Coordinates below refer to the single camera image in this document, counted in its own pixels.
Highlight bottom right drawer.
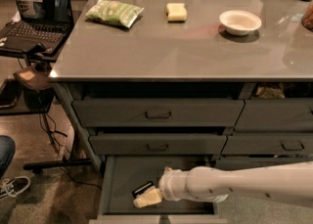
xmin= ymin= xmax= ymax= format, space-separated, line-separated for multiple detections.
xmin=211 ymin=157 xmax=313 ymax=170

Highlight green chip bag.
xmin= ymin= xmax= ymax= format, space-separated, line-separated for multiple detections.
xmin=85 ymin=0 xmax=144 ymax=28

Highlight open bottom left drawer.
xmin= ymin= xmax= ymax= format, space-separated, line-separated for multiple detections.
xmin=89 ymin=156 xmax=228 ymax=224

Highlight black laptop stand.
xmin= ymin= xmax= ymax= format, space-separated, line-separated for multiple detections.
xmin=0 ymin=47 xmax=93 ymax=175

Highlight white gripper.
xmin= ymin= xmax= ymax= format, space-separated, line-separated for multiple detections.
xmin=133 ymin=166 xmax=192 ymax=208

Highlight black rxbar chocolate bar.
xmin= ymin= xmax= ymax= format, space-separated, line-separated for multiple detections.
xmin=132 ymin=181 xmax=155 ymax=199

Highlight snack bag in top drawer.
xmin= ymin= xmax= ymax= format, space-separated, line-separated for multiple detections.
xmin=255 ymin=85 xmax=285 ymax=99

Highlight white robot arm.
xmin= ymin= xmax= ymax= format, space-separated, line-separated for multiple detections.
xmin=133 ymin=161 xmax=313 ymax=208

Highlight blue jeans leg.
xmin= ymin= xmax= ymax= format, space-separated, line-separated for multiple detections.
xmin=0 ymin=135 xmax=16 ymax=178

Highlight middle left drawer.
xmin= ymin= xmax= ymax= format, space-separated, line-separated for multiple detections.
xmin=89 ymin=133 xmax=226 ymax=155

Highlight yellow sponge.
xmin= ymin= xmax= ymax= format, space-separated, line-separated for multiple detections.
xmin=166 ymin=3 xmax=187 ymax=22

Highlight white bowl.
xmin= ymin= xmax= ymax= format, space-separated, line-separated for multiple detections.
xmin=219 ymin=10 xmax=262 ymax=36

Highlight black laptop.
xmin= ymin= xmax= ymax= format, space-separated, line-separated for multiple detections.
xmin=0 ymin=0 xmax=74 ymax=56

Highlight black cables on floor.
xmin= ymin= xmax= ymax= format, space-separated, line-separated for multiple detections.
xmin=38 ymin=112 xmax=103 ymax=191

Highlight middle right drawer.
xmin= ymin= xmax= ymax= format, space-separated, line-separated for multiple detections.
xmin=222 ymin=133 xmax=313 ymax=156

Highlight top left drawer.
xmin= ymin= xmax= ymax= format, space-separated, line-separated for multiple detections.
xmin=72 ymin=99 xmax=244 ymax=127

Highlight white sneaker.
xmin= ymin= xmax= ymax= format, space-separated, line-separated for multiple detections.
xmin=0 ymin=176 xmax=30 ymax=200

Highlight black device with sticky note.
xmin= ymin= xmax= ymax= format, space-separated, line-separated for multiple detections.
xmin=14 ymin=66 xmax=50 ymax=92

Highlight top right drawer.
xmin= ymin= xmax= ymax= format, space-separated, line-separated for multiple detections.
xmin=235 ymin=99 xmax=313 ymax=133

